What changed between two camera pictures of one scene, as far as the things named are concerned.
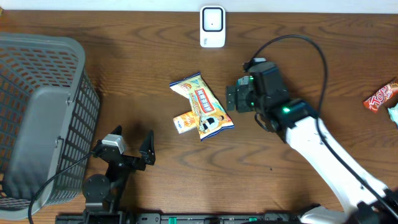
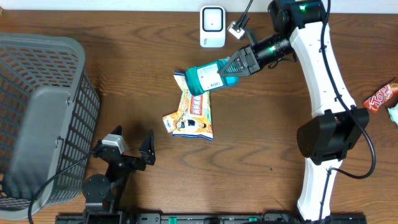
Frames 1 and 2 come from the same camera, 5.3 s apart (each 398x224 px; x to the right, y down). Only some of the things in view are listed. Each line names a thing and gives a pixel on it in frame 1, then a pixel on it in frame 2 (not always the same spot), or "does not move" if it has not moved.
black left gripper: (147, 152) does not move
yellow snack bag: (212, 117) → (195, 116)
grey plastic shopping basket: (50, 109) does not move
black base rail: (122, 218) does not move
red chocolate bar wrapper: (381, 96) does not move
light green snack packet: (393, 112) does not move
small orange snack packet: (185, 122) → (170, 121)
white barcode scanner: (212, 26) does not move
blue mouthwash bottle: (245, 80) → (206, 78)
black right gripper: (242, 91) → (249, 60)
